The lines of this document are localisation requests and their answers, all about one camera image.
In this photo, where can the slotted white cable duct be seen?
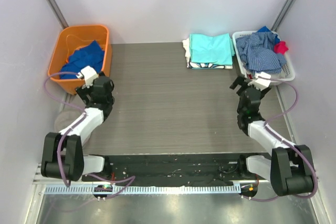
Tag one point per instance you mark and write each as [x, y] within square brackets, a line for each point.
[81, 189]

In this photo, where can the red cloth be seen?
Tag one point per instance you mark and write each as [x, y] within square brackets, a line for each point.
[281, 48]

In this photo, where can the folded white printed t shirt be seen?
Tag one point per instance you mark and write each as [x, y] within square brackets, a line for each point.
[193, 65]

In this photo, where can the blue checkered shirt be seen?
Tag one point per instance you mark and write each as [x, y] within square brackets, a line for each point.
[256, 51]

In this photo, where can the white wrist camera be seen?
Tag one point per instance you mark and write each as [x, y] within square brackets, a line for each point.
[261, 81]
[88, 74]

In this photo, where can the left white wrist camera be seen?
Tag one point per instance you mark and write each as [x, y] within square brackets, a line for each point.
[88, 74]

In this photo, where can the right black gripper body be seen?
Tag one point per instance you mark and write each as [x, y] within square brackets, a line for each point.
[244, 86]

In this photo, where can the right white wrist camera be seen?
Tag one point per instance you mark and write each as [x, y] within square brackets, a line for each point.
[261, 81]

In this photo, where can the blue cloth in basket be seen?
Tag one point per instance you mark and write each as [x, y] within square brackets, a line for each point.
[266, 29]

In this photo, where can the orange plastic tub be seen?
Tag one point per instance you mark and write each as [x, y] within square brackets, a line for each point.
[74, 38]

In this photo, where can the blue t shirt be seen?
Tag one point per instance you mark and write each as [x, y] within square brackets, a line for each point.
[91, 55]

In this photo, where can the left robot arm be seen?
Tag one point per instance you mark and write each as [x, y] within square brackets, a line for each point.
[63, 156]

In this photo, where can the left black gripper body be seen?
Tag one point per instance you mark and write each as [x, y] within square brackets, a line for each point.
[83, 92]

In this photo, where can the folded teal t shirt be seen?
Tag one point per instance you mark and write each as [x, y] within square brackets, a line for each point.
[217, 50]

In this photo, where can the grey cap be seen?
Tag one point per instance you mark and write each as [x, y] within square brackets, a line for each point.
[68, 117]

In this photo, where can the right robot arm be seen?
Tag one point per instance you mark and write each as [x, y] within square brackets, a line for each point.
[290, 168]

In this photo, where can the right aluminium corner post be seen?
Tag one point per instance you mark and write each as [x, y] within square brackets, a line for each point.
[288, 1]

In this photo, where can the white plastic laundry basket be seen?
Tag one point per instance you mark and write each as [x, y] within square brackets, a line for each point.
[287, 73]

